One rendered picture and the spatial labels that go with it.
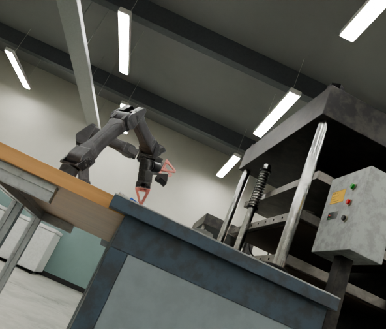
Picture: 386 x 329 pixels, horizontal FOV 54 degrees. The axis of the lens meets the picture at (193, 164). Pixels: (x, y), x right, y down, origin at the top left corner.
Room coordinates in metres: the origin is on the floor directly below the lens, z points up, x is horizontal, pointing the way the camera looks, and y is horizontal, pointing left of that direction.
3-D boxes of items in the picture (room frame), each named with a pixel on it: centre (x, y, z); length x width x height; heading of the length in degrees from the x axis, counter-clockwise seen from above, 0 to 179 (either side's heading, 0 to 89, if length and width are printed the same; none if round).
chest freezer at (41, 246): (8.26, 2.72, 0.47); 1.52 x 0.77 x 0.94; 92
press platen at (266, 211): (2.48, -0.93, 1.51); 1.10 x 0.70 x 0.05; 7
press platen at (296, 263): (2.48, -0.92, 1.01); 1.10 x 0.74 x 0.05; 7
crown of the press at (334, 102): (2.48, -0.87, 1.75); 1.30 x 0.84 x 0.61; 7
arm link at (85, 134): (1.90, 0.45, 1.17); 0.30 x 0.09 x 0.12; 98
